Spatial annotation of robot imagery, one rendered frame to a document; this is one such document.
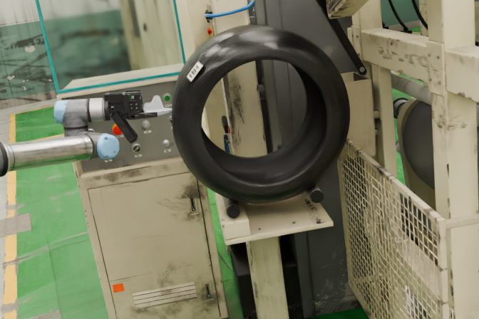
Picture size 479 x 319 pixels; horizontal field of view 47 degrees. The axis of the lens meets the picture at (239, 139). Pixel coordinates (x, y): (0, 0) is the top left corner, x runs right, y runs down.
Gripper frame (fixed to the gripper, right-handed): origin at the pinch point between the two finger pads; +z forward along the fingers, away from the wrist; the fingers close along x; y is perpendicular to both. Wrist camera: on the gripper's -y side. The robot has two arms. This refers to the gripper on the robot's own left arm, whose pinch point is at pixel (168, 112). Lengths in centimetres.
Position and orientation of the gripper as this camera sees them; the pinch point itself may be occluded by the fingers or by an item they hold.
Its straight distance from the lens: 182.1
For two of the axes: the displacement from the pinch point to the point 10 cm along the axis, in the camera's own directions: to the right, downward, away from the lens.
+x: -1.2, -2.7, 9.5
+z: 9.9, -0.6, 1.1
